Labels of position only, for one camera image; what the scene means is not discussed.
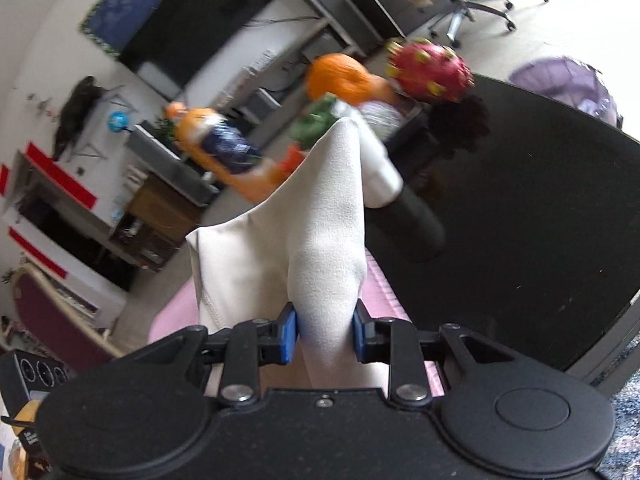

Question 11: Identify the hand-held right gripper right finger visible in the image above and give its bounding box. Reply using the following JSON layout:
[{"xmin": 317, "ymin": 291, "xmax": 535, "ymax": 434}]
[{"xmin": 352, "ymin": 299, "xmax": 516, "ymax": 408}]

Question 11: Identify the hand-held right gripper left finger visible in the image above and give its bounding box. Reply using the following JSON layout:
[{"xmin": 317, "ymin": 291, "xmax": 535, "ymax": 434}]
[{"xmin": 127, "ymin": 301, "xmax": 301, "ymax": 406}]

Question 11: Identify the beige garment with navy collar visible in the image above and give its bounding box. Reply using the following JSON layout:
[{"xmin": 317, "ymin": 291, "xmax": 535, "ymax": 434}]
[{"xmin": 185, "ymin": 116, "xmax": 406, "ymax": 391}]

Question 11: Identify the pink printed blanket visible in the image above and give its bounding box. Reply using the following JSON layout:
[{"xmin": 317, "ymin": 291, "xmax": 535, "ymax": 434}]
[{"xmin": 147, "ymin": 252, "xmax": 446, "ymax": 396}]

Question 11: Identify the small wooden cabinet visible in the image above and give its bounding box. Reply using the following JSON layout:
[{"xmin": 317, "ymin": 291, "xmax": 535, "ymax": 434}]
[{"xmin": 110, "ymin": 175, "xmax": 201, "ymax": 271}]

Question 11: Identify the orange bottle with blue label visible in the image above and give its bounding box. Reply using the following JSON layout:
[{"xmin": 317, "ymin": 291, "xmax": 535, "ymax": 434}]
[{"xmin": 167, "ymin": 102, "xmax": 286, "ymax": 203}]

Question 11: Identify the small grey desk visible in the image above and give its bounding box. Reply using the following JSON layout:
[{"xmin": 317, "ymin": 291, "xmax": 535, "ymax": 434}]
[{"xmin": 125, "ymin": 120, "xmax": 221, "ymax": 206}]

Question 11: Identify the green vegetable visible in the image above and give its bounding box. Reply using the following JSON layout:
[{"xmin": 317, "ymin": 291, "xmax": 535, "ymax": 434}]
[{"xmin": 290, "ymin": 95, "xmax": 346, "ymax": 148}]

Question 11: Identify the orange bottle with white label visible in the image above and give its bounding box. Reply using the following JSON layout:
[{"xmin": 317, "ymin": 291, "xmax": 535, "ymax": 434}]
[{"xmin": 357, "ymin": 77, "xmax": 406, "ymax": 141}]

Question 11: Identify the orange fruit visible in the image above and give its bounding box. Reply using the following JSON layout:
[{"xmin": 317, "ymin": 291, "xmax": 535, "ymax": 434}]
[{"xmin": 305, "ymin": 52, "xmax": 373, "ymax": 107}]

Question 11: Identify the red dragon fruit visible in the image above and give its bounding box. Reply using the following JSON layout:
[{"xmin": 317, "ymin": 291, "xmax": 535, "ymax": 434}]
[{"xmin": 386, "ymin": 37, "xmax": 475, "ymax": 106}]

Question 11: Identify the white cabinet with red stripes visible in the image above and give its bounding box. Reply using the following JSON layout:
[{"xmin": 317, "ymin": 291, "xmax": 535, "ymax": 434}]
[{"xmin": 0, "ymin": 140, "xmax": 126, "ymax": 321}]

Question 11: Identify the blue rug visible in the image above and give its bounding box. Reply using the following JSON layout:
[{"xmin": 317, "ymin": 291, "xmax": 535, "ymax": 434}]
[{"xmin": 595, "ymin": 330, "xmax": 640, "ymax": 480}]

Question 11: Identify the black bag on stand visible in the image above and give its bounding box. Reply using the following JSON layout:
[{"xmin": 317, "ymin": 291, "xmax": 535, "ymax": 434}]
[{"xmin": 52, "ymin": 76, "xmax": 108, "ymax": 161}]

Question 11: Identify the purple mesh basket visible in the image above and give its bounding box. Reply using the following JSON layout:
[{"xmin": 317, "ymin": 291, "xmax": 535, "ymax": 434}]
[{"xmin": 509, "ymin": 56, "xmax": 623, "ymax": 128}]

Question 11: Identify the grey metal desk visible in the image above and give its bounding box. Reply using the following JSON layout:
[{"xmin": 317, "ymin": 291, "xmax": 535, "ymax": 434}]
[{"xmin": 282, "ymin": 0, "xmax": 401, "ymax": 58}]

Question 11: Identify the office chair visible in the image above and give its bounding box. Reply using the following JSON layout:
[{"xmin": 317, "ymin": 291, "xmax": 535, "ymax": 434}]
[{"xmin": 430, "ymin": 0, "xmax": 551, "ymax": 48}]

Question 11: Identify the maroon chair with gold frame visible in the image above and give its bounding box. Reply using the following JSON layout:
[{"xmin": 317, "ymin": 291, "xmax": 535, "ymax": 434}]
[{"xmin": 12, "ymin": 266, "xmax": 123, "ymax": 373}]

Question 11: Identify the black wall screen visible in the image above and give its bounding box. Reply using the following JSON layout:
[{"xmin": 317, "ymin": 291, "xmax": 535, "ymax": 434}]
[{"xmin": 120, "ymin": 0, "xmax": 275, "ymax": 101}]

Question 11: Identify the blue wall poster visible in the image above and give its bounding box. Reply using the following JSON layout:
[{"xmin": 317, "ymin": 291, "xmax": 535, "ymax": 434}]
[{"xmin": 79, "ymin": 0, "xmax": 201, "ymax": 58}]

